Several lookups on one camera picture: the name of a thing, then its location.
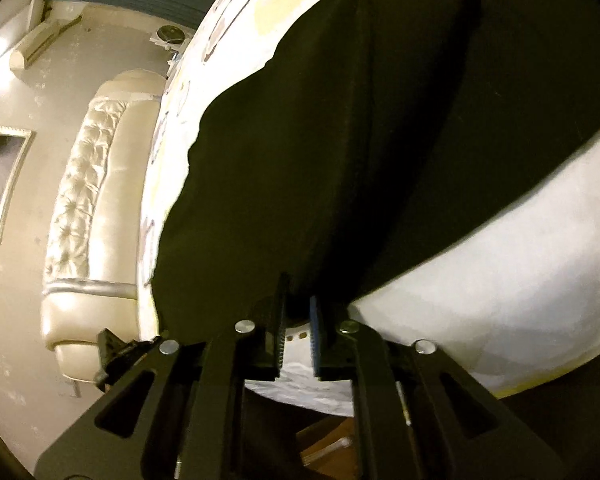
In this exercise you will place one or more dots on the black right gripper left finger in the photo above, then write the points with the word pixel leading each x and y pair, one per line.
pixel 269 315

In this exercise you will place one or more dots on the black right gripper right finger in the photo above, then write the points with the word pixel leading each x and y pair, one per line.
pixel 331 354

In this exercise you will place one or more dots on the black pants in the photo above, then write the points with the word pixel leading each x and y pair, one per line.
pixel 380 133

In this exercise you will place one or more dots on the cream tufted leather headboard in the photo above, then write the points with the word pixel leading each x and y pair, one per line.
pixel 93 245

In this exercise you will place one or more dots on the white patterned bed sheet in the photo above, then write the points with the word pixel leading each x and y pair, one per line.
pixel 516 302

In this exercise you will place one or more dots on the white wall air conditioner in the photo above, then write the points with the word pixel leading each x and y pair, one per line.
pixel 31 46

